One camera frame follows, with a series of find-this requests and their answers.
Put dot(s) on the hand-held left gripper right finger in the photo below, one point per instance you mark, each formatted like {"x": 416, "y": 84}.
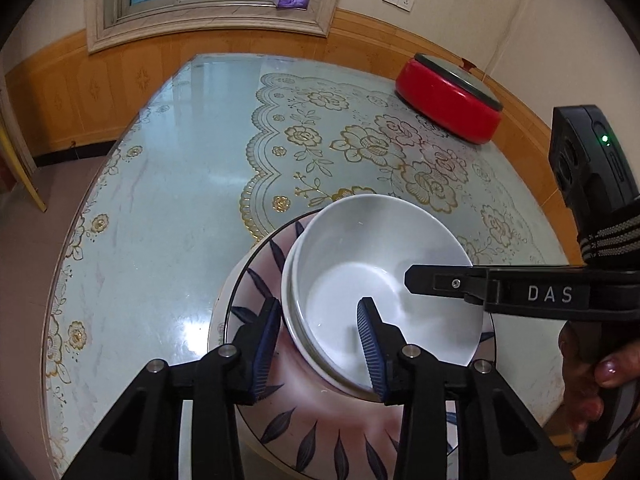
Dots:
{"x": 367, "y": 345}

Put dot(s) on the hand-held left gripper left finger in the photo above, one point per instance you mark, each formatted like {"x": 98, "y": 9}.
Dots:
{"x": 265, "y": 345}

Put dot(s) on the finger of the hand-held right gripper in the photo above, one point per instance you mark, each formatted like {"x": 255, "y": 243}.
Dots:
{"x": 510, "y": 292}

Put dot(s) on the red bowl white inside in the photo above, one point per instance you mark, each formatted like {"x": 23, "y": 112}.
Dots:
{"x": 320, "y": 373}

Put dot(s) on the white bowl blue leaf stripes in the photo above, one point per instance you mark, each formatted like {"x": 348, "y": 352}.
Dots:
{"x": 280, "y": 425}

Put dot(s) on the white bowl floral print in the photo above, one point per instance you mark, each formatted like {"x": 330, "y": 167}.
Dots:
{"x": 360, "y": 240}

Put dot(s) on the person's right hand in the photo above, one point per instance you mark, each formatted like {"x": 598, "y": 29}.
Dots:
{"x": 612, "y": 371}

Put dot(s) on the red electric cooking pot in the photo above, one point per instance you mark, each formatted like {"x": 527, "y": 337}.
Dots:
{"x": 445, "y": 105}

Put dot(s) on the grey pot lid red knob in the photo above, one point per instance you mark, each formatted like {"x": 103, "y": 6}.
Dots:
{"x": 460, "y": 77}

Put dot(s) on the gold floral lace table mat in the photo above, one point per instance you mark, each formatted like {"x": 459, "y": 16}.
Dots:
{"x": 350, "y": 125}

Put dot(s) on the yellow wooden door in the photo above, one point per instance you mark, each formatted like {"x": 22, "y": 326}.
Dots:
{"x": 27, "y": 180}

